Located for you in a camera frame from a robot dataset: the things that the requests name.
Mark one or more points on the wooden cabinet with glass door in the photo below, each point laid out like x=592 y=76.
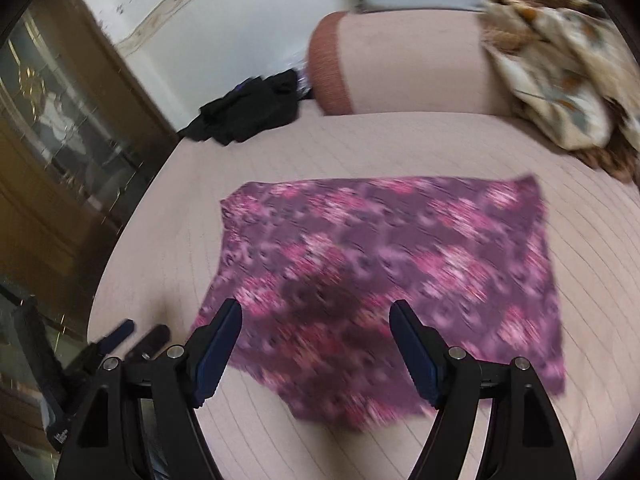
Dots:
x=50 y=185

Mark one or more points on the pink bolster with brown end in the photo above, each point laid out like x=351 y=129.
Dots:
x=410 y=60

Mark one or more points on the cream floral blanket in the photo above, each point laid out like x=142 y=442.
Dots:
x=550 y=60

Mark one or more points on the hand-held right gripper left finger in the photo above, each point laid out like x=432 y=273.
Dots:
x=220 y=355

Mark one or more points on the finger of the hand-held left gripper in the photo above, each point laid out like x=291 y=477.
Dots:
x=117 y=336
x=152 y=339

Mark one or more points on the black clothes pile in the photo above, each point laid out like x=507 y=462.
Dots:
x=240 y=110

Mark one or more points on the purple floral shirt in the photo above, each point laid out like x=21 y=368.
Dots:
x=400 y=240

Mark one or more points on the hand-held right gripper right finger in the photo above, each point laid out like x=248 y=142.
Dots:
x=417 y=355

